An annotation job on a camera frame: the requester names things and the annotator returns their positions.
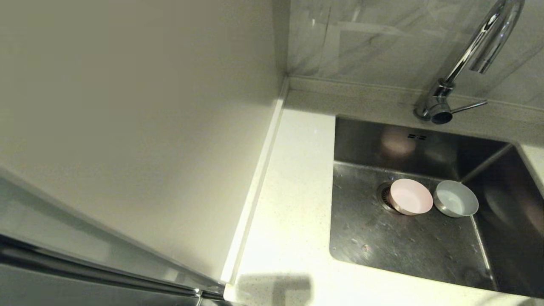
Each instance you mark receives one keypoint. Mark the pink bowl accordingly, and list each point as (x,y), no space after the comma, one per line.
(410,196)

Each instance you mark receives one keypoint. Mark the light blue bowl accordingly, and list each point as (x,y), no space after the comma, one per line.
(457,199)

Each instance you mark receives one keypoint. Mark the tall white cabinet panel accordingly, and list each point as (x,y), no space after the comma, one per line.
(127,106)

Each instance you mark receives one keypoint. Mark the chrome gooseneck faucet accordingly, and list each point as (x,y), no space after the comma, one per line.
(440,106)

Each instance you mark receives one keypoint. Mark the stainless steel appliance door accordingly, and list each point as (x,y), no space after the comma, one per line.
(42,295)

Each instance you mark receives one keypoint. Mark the stainless steel sink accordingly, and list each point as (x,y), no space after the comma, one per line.
(403,250)

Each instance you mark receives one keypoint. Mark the round metal drain strainer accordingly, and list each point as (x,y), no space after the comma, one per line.
(383,197)

